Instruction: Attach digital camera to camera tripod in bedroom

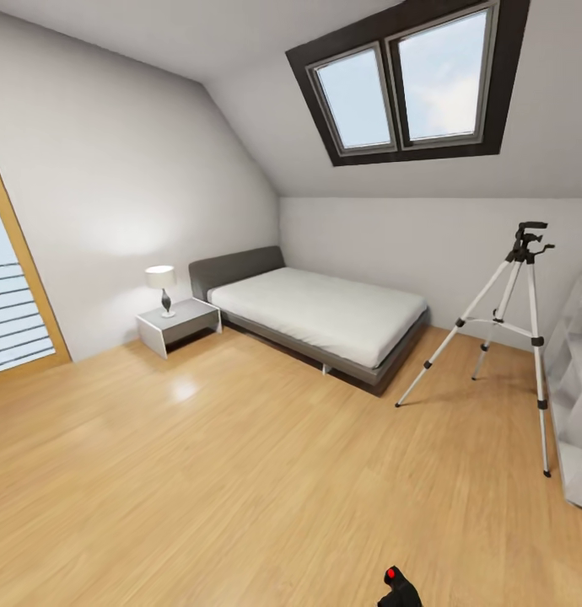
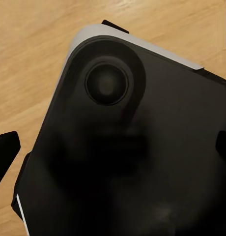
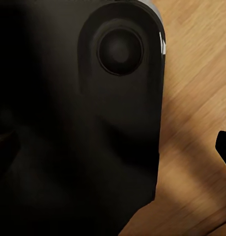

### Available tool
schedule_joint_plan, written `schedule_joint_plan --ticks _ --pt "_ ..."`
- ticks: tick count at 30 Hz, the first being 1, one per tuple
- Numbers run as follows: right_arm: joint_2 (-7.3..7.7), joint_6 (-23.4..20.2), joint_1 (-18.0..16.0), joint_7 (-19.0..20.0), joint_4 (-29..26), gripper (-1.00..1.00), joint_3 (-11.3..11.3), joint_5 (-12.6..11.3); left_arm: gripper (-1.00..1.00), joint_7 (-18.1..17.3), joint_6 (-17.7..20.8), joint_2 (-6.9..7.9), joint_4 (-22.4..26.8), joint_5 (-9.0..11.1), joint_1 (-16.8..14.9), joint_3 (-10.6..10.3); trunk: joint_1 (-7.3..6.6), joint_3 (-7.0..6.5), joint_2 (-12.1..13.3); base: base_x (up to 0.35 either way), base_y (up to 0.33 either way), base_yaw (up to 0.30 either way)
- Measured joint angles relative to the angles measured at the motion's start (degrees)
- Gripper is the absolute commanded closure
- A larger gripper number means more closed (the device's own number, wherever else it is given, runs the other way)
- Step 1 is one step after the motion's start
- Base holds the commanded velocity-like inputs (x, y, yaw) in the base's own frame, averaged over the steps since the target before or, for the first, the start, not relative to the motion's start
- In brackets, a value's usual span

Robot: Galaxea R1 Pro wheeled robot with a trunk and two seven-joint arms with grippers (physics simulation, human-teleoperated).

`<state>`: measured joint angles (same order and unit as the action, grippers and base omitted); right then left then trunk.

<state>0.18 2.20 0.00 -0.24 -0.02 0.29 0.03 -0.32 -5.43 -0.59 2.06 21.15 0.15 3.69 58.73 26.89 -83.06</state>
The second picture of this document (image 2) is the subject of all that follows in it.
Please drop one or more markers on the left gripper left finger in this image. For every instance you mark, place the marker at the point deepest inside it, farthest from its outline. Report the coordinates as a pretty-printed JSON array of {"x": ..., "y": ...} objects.
[{"x": 9, "y": 148}]

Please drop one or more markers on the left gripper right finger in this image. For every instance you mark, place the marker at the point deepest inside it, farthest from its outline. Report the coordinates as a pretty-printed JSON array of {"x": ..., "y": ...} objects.
[{"x": 221, "y": 144}]

